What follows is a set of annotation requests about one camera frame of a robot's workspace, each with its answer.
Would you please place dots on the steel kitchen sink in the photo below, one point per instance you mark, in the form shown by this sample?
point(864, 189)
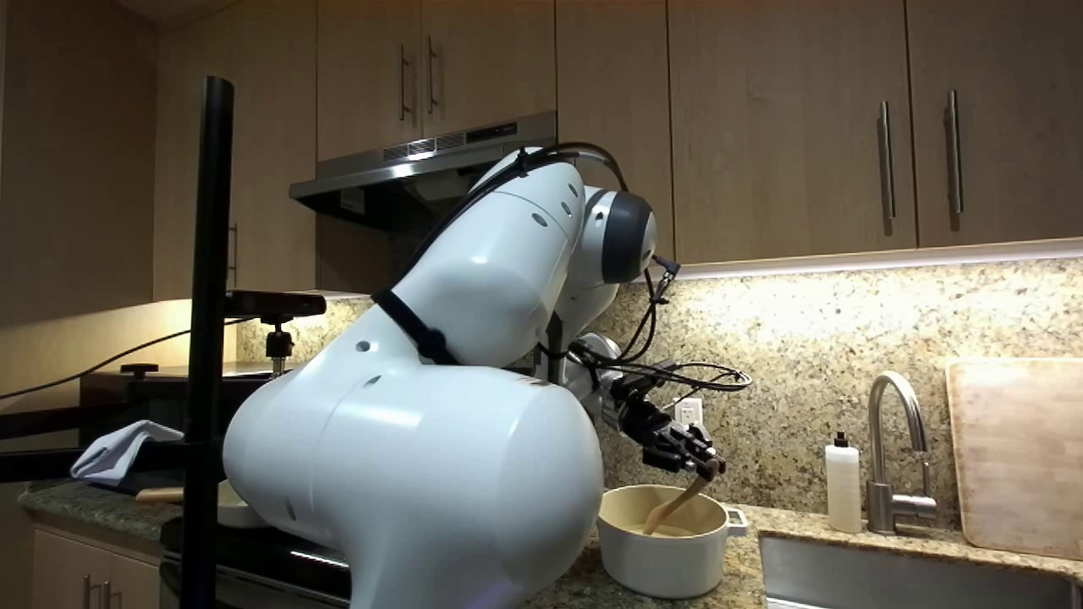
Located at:
point(900, 576)

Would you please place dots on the wooden cutting board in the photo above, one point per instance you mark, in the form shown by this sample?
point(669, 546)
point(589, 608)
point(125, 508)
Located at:
point(1017, 450)

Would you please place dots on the black camera with mount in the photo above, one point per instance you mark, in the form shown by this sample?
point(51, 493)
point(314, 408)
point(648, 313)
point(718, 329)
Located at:
point(275, 307)

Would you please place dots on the black stovetop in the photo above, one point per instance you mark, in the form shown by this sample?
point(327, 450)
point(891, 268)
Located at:
point(272, 571)

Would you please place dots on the light wood cabinet door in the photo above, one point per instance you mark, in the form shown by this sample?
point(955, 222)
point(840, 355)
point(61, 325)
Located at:
point(789, 113)
point(358, 69)
point(496, 57)
point(619, 90)
point(1017, 113)

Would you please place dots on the white pot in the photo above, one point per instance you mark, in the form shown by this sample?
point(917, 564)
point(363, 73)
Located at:
point(664, 564)

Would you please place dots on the light wood base cabinet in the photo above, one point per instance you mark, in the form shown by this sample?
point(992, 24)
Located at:
point(70, 564)

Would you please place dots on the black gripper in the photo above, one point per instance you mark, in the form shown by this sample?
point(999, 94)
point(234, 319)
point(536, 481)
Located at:
point(659, 428)

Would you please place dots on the wooden spoon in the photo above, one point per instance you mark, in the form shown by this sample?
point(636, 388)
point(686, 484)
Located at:
point(675, 505)

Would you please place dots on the steel gooseneck faucet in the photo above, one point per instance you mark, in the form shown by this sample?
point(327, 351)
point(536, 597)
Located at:
point(881, 497)

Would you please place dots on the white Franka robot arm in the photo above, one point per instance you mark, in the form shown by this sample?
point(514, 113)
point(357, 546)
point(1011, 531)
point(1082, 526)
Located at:
point(427, 476)

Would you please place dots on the tall light wood cabinet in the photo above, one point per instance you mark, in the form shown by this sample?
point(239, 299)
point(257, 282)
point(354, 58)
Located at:
point(272, 147)

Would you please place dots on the white soap dispenser bottle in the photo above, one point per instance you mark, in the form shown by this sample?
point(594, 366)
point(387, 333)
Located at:
point(845, 493)

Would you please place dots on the black box appliance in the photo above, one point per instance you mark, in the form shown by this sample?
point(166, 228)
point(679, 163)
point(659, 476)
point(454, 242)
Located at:
point(136, 393)

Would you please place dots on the white cloth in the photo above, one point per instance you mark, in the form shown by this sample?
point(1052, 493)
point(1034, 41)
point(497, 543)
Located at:
point(123, 450)

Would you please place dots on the white electrical outlet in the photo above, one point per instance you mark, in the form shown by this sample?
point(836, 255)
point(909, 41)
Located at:
point(691, 410)

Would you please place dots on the black vertical stand pole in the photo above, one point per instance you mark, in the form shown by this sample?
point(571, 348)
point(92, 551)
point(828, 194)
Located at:
point(206, 282)

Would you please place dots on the steel range hood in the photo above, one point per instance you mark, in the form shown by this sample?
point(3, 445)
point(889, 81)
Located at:
point(373, 180)

